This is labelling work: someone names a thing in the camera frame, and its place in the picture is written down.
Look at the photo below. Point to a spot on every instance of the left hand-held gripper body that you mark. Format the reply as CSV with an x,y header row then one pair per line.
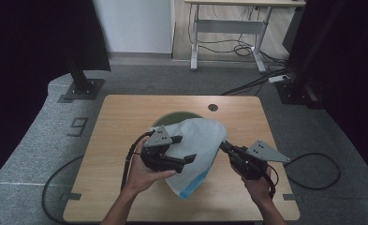
x,y
156,157

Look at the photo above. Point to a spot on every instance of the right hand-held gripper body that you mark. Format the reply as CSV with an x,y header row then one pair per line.
x,y
250,162

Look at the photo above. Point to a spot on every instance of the green plastic bin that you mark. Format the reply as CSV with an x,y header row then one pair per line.
x,y
175,118

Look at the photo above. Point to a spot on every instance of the white plastic bag blue edge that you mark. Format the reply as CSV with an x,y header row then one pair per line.
x,y
200,137

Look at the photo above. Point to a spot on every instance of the person's left hand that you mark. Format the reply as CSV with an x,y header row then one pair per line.
x,y
144,178

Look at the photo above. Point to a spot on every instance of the person's right hand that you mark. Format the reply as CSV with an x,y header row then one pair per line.
x,y
258,189

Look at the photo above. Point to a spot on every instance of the grey tape mark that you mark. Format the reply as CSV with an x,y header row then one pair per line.
x,y
70,196
292,197

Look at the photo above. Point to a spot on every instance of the black metal stand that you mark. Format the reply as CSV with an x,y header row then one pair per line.
x,y
78,78
294,93

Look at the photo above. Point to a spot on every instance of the white power strip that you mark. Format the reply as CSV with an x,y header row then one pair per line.
x,y
278,79

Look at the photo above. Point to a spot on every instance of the black curtain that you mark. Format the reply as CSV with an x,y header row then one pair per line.
x,y
359,78
32,47

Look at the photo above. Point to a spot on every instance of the white desk with grey frame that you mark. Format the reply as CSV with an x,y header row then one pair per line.
x,y
228,26

